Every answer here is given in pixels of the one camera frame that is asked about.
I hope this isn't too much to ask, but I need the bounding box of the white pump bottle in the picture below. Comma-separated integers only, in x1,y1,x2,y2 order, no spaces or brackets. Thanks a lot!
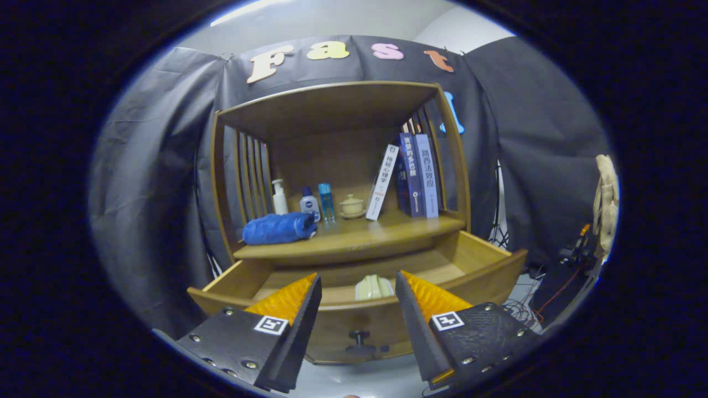
272,179,289,216

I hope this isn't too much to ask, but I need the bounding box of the pale green scrub brush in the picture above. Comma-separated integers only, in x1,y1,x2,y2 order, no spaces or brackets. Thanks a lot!
355,274,395,302

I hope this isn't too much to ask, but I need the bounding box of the clear blue bottle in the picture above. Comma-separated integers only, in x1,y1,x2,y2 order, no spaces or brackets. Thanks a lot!
318,183,336,223

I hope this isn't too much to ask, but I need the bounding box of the grey-blue book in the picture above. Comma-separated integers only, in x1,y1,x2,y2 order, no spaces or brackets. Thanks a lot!
414,133,440,219

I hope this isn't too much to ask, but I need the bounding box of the wooden cabinet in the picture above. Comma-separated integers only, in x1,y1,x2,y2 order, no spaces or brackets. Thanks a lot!
210,81,472,365

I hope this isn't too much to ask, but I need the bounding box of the wooden drawer with black knob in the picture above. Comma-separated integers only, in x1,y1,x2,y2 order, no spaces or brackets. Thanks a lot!
187,229,529,365

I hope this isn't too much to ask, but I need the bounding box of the beige lidded teacup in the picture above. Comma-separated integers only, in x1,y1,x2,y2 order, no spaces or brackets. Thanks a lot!
339,194,366,219

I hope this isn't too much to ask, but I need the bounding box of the white book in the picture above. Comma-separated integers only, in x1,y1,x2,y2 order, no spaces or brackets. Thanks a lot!
366,144,400,222

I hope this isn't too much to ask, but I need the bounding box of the dark blue book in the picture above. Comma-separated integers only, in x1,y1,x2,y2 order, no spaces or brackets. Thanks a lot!
395,132,425,218

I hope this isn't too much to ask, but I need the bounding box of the black device with orange tip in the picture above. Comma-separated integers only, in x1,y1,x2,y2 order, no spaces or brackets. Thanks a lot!
559,224,601,271

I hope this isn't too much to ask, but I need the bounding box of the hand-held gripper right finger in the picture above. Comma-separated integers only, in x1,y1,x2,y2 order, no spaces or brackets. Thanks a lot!
395,270,545,390

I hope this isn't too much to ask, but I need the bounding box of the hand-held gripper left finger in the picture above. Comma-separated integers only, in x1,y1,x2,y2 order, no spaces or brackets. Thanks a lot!
152,273,322,394

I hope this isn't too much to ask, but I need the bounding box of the bundle of floor cables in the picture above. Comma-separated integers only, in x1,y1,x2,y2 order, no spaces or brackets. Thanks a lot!
501,265,584,327

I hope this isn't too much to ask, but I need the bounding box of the wooden countertop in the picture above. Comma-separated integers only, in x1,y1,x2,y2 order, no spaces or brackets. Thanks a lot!
232,209,466,261

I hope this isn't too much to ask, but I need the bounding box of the beige cloth bag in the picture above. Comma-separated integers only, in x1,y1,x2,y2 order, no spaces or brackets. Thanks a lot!
593,154,620,260

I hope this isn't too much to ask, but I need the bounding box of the blue folded towel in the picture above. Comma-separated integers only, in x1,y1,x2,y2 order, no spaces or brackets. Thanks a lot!
242,212,318,245

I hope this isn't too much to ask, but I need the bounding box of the white bottle with blue cap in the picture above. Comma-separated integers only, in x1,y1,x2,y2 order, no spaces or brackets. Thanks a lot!
299,187,321,223

